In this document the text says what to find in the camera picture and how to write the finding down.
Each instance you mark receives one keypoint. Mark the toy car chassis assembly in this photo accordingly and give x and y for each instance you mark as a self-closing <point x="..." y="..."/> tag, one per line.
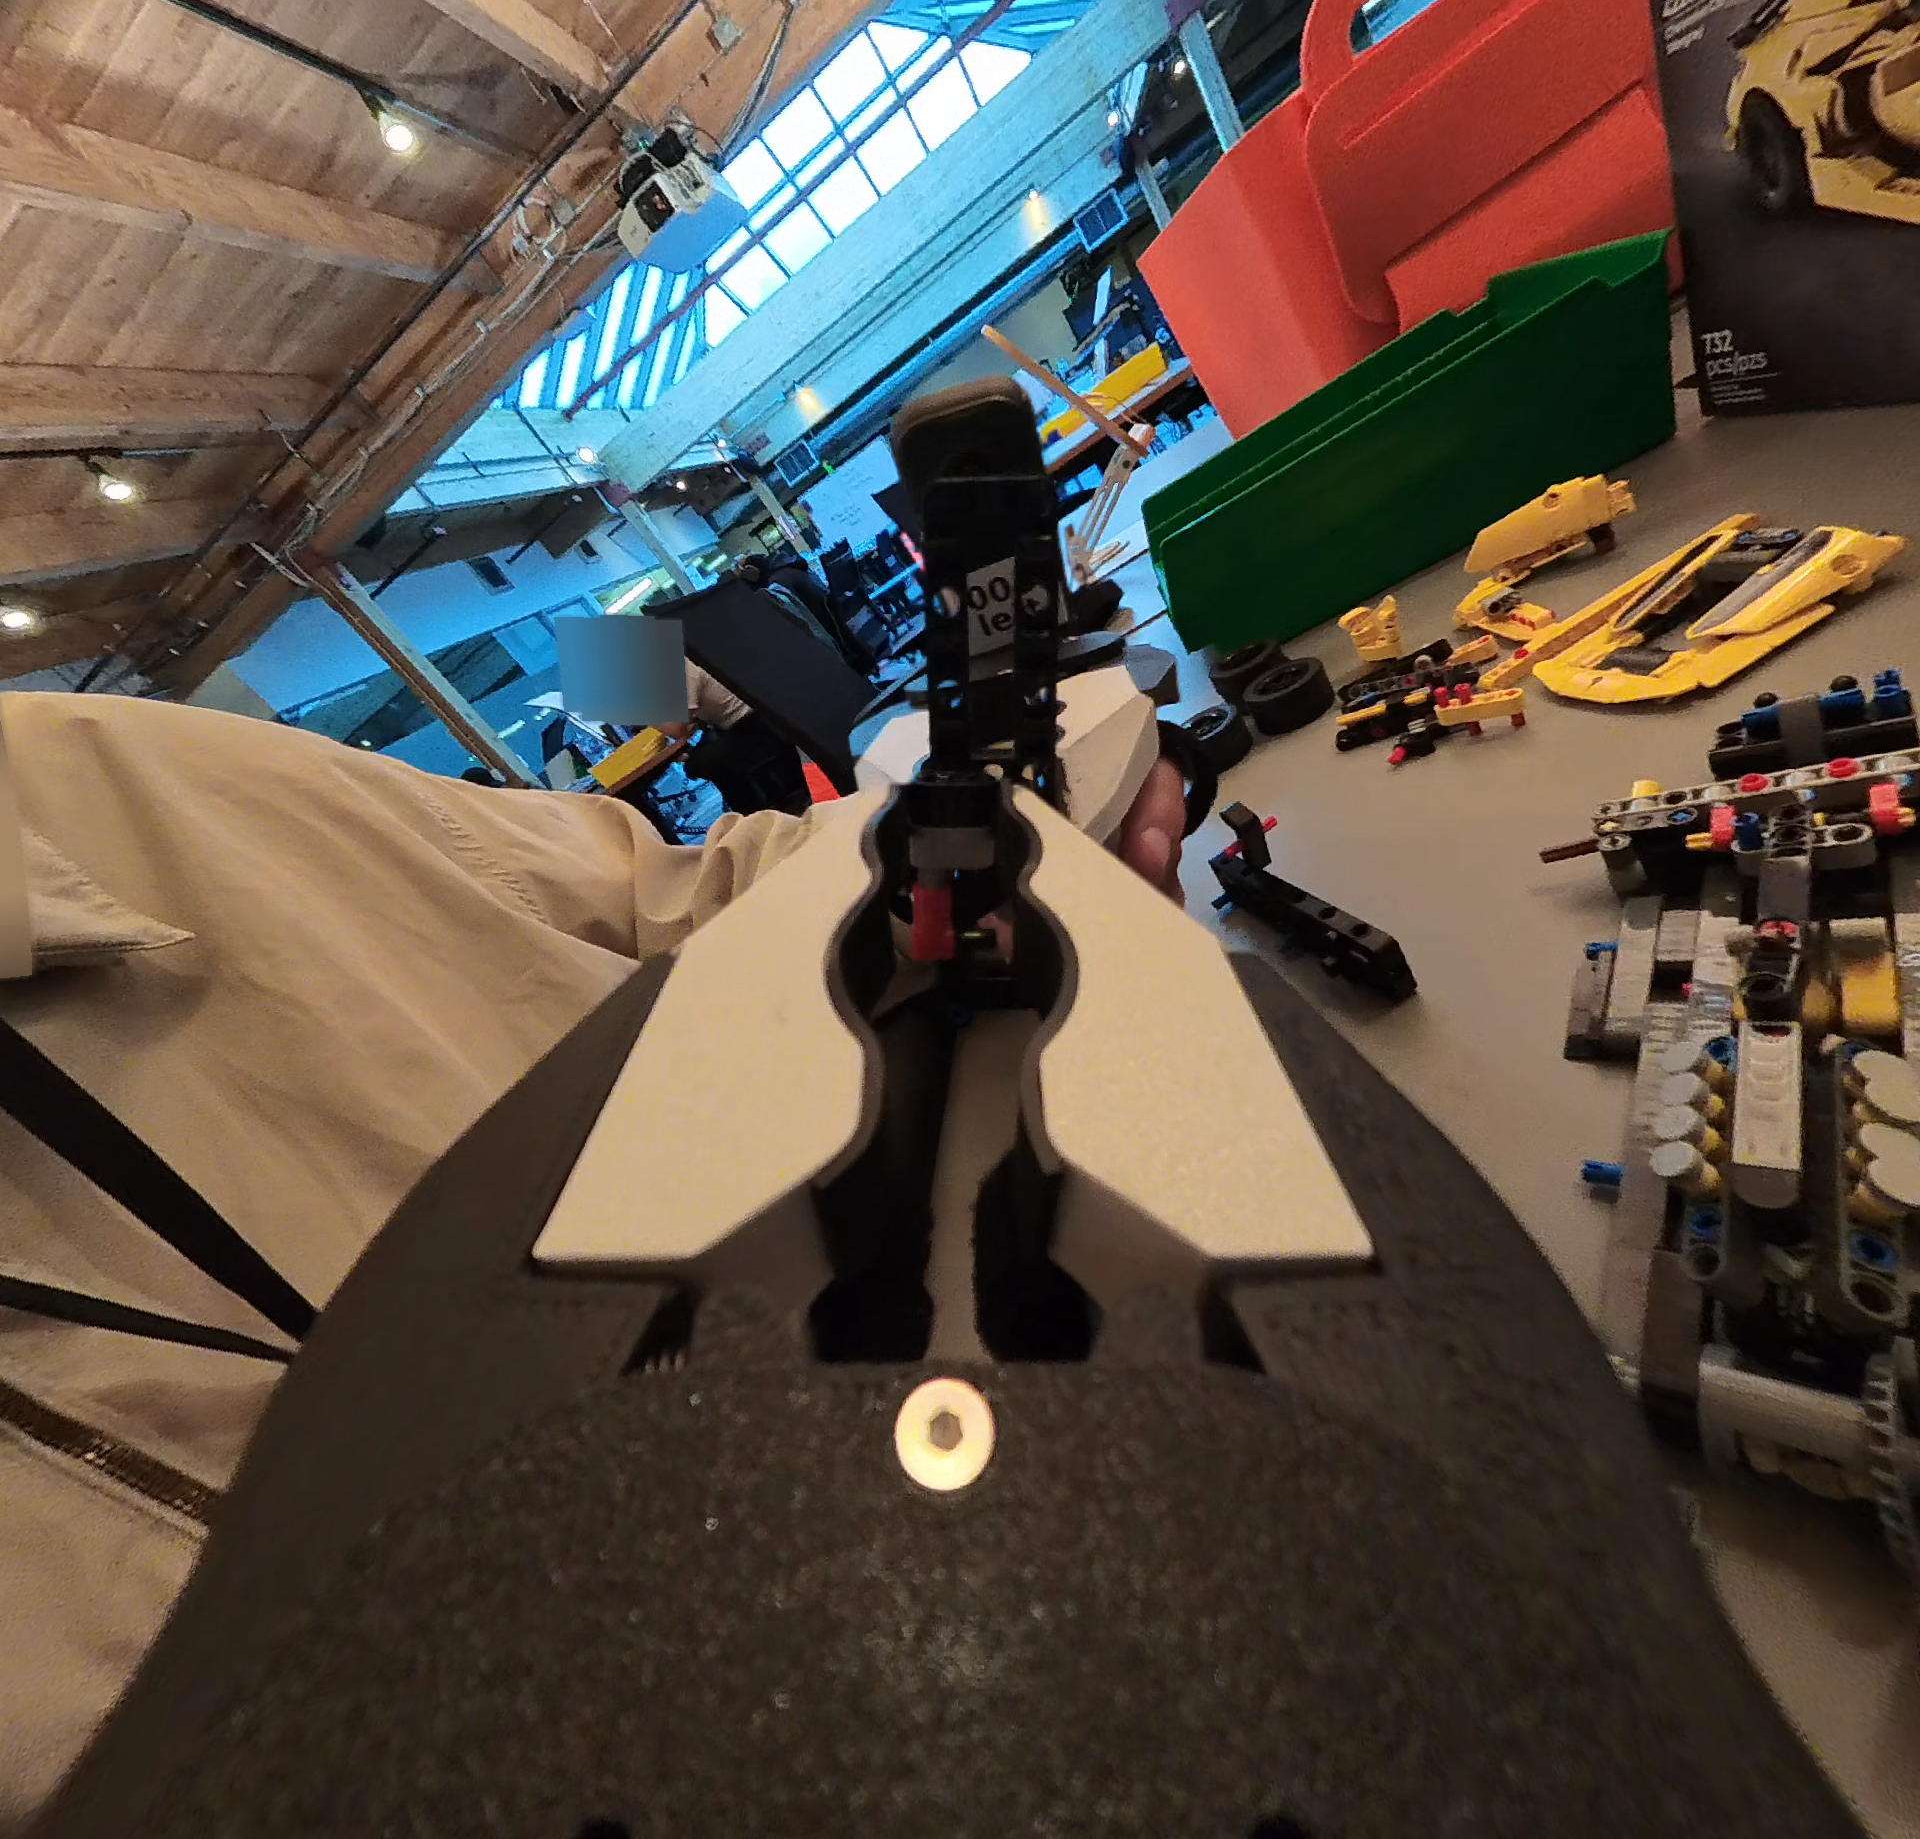
<point x="1770" y="1088"/>

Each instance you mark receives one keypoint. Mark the white ceiling projector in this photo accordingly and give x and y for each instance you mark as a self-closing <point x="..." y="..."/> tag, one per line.
<point x="662" y="188"/>

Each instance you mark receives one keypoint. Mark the green plastic bin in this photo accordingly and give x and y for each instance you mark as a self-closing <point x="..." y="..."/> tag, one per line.
<point x="1410" y="474"/>

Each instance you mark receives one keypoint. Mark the red plastic storage tote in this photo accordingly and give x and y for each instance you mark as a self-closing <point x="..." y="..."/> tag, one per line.
<point x="1441" y="158"/>

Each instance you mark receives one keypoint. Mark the toy car set box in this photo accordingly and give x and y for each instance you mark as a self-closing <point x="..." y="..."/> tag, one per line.
<point x="1800" y="144"/>

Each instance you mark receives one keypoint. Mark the small yellow toy brick piece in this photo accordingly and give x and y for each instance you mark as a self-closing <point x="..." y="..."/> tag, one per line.
<point x="1373" y="632"/>

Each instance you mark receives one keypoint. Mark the yellow toy car body part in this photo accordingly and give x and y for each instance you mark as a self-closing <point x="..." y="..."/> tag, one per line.
<point x="1546" y="528"/>

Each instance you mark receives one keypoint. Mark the person's left forearm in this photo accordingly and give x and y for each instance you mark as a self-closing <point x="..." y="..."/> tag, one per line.
<point x="751" y="879"/>

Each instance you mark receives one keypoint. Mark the yellow red toy brick piece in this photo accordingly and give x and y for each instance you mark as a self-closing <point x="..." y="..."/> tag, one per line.
<point x="1501" y="610"/>

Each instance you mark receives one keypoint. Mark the black toy brick piece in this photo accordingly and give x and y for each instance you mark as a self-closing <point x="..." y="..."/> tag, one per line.
<point x="1321" y="916"/>

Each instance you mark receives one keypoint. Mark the black toy brick frame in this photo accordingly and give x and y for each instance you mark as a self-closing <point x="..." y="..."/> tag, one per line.
<point x="942" y="699"/>

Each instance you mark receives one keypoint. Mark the person's beige jacket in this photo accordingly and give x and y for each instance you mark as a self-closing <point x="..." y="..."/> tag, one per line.
<point x="375" y="969"/>

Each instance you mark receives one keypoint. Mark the black monitor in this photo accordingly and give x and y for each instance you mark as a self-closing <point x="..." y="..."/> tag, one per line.
<point x="766" y="683"/>

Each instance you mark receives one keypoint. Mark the black yellow toy brick assembly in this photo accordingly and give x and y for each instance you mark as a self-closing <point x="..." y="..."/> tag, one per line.
<point x="1426" y="699"/>

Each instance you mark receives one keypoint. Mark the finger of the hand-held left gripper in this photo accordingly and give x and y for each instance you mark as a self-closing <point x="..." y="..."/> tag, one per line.
<point x="897" y="743"/>
<point x="1111" y="743"/>

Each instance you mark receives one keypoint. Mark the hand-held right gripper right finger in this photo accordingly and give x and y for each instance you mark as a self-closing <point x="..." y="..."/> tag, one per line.
<point x="1186" y="1119"/>

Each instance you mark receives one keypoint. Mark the large yellow toy car panel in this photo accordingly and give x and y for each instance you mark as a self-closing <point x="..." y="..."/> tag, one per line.
<point x="1695" y="623"/>

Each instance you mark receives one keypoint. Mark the black toy brick beam assembly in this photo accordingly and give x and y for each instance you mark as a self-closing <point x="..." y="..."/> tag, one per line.
<point x="946" y="856"/>

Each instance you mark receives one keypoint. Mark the black toy wheel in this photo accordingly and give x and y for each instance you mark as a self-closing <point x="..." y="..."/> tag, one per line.
<point x="1217" y="739"/>
<point x="1294" y="697"/>
<point x="1245" y="669"/>

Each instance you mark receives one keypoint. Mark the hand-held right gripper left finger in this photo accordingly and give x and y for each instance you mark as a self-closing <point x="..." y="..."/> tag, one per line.
<point x="705" y="1119"/>

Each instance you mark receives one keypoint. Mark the person's left hand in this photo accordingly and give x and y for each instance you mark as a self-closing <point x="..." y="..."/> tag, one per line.
<point x="1155" y="848"/>

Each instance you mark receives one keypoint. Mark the skylight window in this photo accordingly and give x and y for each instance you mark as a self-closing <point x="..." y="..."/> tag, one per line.
<point x="841" y="113"/>

